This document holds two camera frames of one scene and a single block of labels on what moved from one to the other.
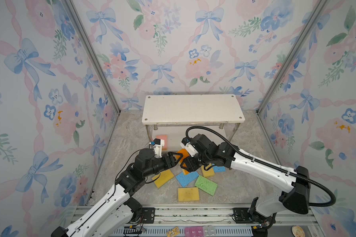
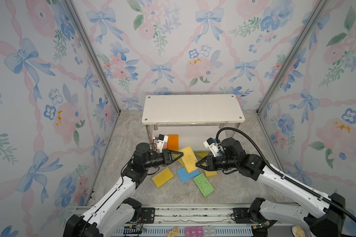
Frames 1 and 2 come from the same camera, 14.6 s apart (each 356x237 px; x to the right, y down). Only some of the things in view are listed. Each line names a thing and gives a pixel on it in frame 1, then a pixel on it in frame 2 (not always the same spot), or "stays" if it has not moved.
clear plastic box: [208, 231] stays
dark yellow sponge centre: [209, 173] stays
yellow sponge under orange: [165, 176] stays
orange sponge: [185, 154] → [173, 142]
